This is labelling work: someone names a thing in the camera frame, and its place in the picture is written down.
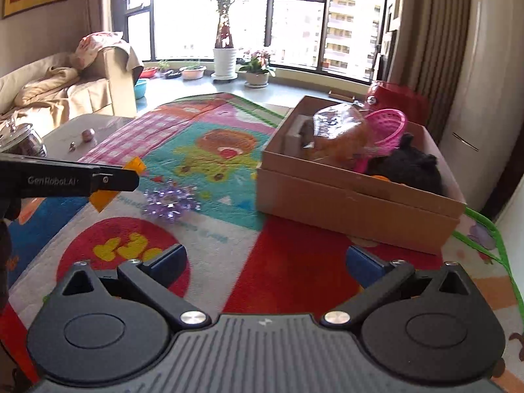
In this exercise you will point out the colourful children's play mat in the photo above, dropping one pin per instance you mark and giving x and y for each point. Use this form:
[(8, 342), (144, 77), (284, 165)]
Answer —
[(239, 260)]

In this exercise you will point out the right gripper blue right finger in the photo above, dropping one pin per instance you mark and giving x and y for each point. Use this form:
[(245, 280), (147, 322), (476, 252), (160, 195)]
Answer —
[(382, 282)]

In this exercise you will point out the cardboard box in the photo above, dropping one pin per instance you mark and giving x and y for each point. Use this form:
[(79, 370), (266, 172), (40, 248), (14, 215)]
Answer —
[(355, 204)]

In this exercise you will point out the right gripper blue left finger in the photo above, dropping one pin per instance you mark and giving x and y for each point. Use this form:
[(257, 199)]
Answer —
[(149, 282)]

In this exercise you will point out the teal basin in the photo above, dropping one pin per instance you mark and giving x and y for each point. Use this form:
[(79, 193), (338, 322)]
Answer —
[(140, 88)]

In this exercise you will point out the tall white plant pot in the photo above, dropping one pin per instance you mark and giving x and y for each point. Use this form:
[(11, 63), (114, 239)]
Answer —
[(224, 64)]

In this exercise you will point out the red basin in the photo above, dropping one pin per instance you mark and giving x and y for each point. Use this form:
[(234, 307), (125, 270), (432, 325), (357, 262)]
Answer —
[(149, 72)]

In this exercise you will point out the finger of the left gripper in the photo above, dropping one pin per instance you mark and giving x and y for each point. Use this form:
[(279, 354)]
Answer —
[(113, 179)]

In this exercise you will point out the packaged bread in plastic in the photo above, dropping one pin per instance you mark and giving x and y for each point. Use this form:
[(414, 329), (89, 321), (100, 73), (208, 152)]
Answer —
[(337, 135)]

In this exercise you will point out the black plush toy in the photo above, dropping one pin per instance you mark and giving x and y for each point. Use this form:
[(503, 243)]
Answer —
[(407, 165)]

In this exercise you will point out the pink plastic basket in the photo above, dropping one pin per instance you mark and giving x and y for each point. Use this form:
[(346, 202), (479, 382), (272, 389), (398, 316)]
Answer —
[(387, 127)]

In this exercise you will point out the beige curtain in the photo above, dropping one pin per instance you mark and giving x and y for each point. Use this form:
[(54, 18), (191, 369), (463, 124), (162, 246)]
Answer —
[(428, 54)]

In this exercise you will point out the yellow toy building brick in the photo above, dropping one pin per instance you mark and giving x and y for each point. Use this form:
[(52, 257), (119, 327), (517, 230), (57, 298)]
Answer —
[(101, 199)]

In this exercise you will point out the white air conditioner unit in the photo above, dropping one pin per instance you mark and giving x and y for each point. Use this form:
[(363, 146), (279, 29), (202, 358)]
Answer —
[(487, 112)]

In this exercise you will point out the purple egg-shaped stone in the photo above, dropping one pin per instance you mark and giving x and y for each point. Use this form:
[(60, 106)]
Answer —
[(88, 135)]

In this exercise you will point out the glass jar with lid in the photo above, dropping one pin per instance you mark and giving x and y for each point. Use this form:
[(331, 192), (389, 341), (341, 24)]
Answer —
[(21, 139)]

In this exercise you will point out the purple gift bow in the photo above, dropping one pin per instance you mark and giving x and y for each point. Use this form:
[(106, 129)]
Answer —
[(170, 202)]

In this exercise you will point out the floral pillow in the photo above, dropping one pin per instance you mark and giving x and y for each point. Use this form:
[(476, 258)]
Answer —
[(89, 47)]

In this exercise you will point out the white oval planter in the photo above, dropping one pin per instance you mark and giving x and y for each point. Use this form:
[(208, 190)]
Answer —
[(193, 72)]

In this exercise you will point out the flowering plant in pot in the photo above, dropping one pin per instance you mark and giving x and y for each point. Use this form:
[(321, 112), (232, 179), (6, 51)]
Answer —
[(258, 70)]

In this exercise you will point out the beige sofa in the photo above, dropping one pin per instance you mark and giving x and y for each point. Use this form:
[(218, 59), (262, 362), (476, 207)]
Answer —
[(50, 92)]

